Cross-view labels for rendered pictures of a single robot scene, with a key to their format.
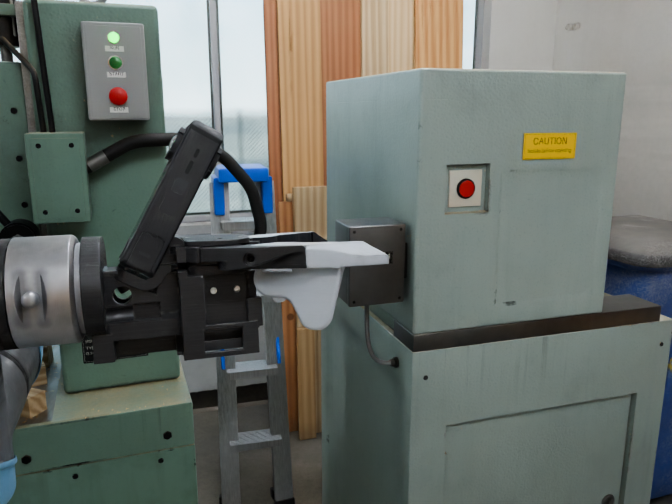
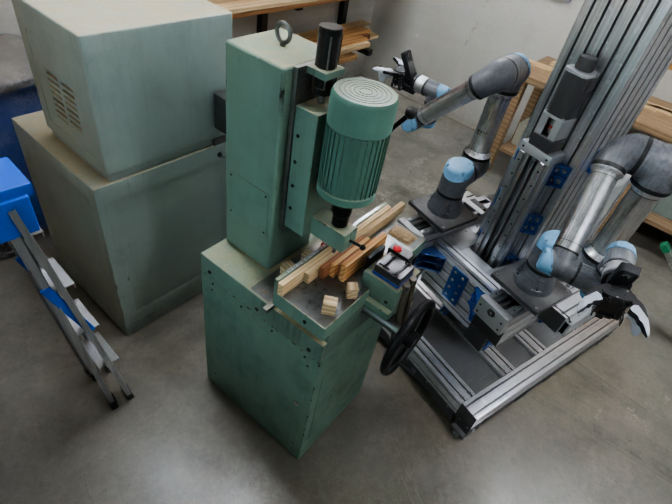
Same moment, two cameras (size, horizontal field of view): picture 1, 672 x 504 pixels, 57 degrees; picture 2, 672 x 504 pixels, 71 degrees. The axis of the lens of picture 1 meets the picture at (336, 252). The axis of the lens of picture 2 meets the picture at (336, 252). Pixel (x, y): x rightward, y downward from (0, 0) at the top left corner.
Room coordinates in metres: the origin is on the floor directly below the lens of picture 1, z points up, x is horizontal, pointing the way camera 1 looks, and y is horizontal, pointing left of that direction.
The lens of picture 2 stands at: (1.86, 1.63, 1.99)
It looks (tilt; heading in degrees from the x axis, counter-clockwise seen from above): 42 degrees down; 231
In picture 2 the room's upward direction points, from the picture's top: 12 degrees clockwise
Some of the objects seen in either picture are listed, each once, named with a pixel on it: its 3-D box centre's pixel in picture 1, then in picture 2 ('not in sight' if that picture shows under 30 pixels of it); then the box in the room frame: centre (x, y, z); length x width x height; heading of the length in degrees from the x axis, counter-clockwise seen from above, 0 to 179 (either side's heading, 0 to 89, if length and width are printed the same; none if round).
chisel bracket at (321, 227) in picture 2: not in sight; (332, 231); (1.14, 0.71, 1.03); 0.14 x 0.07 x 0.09; 110
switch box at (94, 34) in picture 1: (116, 72); not in sight; (1.11, 0.38, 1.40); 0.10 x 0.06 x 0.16; 110
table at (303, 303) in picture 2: not in sight; (366, 276); (1.03, 0.81, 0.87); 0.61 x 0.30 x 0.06; 20
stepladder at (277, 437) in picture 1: (248, 340); (60, 309); (1.95, 0.30, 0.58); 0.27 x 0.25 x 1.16; 15
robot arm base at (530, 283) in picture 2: not in sight; (537, 273); (0.41, 1.05, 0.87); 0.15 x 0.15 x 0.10
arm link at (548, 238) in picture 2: not in sight; (553, 251); (0.41, 1.06, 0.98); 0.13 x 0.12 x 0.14; 118
